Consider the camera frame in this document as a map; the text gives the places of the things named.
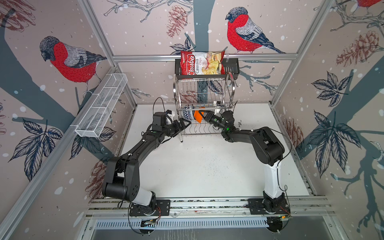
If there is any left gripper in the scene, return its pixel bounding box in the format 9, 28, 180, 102
161, 117, 191, 137

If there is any orange plastic bowl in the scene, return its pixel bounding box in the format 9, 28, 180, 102
194, 110, 205, 124

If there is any red patterned bowl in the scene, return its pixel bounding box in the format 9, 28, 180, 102
182, 110, 194, 121

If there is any blue floral ceramic bowl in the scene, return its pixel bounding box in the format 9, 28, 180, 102
191, 110, 196, 120

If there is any stainless steel dish rack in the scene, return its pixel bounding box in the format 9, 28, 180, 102
173, 73, 236, 142

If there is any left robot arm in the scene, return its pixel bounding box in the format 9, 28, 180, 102
102, 116, 192, 212

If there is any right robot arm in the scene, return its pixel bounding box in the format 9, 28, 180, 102
199, 110, 290, 214

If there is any red cassava chips bag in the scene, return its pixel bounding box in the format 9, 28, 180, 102
181, 51, 225, 76

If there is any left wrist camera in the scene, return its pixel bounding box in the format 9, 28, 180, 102
153, 110, 173, 126

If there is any black wall basket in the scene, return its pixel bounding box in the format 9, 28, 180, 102
175, 58, 240, 80

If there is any white wire mesh shelf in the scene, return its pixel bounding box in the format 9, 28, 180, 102
75, 73, 128, 138

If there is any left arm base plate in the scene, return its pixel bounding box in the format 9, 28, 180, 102
129, 200, 171, 217

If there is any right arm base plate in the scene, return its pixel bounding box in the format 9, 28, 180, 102
245, 198, 291, 215

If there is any aluminium front rail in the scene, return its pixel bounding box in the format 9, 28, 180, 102
85, 196, 336, 220

